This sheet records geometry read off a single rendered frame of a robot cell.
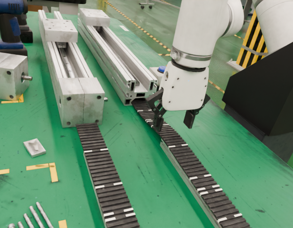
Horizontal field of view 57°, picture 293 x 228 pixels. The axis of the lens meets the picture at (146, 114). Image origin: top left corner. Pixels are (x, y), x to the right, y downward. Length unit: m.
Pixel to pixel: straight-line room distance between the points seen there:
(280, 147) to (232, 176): 0.38
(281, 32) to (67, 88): 0.63
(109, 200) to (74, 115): 0.27
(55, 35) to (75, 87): 0.38
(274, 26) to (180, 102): 0.45
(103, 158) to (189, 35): 0.30
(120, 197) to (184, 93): 0.25
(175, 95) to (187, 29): 0.14
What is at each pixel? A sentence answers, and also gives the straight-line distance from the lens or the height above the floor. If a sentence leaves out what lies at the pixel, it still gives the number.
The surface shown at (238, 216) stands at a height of 0.81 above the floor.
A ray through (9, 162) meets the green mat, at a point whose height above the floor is 0.78.
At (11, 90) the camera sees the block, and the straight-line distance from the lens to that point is 0.81.
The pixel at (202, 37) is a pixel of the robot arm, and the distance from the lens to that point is 0.53.
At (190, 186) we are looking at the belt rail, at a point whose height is 0.79.
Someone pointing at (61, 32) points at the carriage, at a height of 0.90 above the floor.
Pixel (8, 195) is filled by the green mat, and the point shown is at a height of 0.78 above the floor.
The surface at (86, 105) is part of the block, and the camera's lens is 0.67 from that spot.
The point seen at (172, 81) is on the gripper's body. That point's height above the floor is 0.97.
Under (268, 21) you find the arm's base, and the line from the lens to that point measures 0.94.
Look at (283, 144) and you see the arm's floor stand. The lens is 1.01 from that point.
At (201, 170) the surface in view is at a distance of 0.59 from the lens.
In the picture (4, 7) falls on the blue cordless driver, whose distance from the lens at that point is 1.01.
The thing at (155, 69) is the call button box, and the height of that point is 0.84.
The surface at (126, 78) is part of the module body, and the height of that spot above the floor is 0.86.
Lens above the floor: 1.18
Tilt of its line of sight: 30 degrees down
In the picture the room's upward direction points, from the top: 11 degrees clockwise
